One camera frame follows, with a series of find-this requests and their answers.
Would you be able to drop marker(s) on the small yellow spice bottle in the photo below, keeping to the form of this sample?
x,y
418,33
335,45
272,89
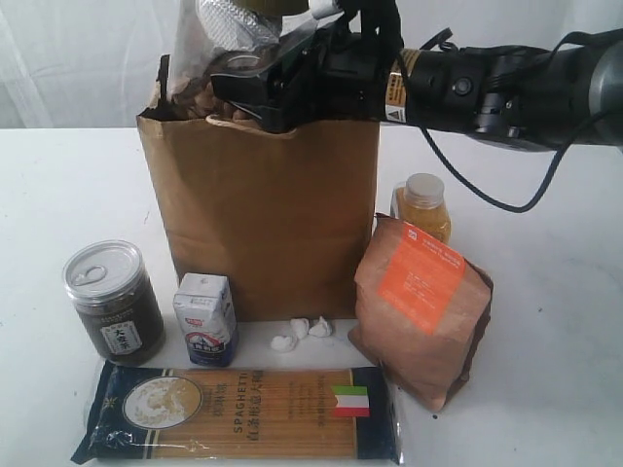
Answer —
x,y
420,201

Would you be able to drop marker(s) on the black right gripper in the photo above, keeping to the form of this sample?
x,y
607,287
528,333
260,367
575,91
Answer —
x,y
315,73

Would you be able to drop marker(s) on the spaghetti package dark blue ends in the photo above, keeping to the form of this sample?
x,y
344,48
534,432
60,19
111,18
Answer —
x,y
144,413

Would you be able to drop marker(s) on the small blue white milk carton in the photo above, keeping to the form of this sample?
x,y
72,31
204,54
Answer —
x,y
206,315

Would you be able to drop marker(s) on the dark tea can silver lid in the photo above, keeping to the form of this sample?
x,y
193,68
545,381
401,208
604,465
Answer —
x,y
111,290

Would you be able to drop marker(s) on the brown pouch orange label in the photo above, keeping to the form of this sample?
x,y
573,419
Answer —
x,y
421,309

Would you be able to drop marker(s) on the brown paper shopping bag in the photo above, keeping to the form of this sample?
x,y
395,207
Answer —
x,y
285,217

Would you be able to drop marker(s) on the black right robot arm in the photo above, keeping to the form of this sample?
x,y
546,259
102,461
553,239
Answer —
x,y
517,97

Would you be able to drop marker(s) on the large clear jar gold lid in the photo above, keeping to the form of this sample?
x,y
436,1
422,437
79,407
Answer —
x,y
207,29

